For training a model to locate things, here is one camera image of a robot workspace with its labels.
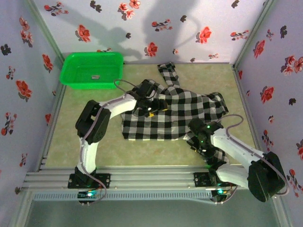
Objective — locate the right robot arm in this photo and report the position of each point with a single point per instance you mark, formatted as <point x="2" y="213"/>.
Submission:
<point x="236" y="144"/>

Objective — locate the aluminium side rail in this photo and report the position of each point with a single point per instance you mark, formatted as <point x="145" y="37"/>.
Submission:
<point x="55" y="111"/>

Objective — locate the black white checkered shirt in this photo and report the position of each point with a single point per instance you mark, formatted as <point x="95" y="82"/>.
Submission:
<point x="180" y="113"/>

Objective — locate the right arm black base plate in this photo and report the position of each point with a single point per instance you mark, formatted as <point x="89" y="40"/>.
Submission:
<point x="201" y="179"/>

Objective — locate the green plastic basket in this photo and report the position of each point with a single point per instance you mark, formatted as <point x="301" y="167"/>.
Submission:
<point x="75" y="71"/>

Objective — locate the aluminium corner post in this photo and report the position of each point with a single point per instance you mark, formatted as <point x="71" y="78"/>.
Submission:
<point x="44" y="26"/>
<point x="257" y="26"/>

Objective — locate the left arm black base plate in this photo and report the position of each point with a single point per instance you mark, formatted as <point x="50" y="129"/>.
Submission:
<point x="105" y="180"/>

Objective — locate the small label sticker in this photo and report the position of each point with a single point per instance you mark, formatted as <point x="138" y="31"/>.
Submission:
<point x="95" y="77"/>

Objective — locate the aluminium rail beam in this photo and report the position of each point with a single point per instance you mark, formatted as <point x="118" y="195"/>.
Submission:
<point x="151" y="177"/>

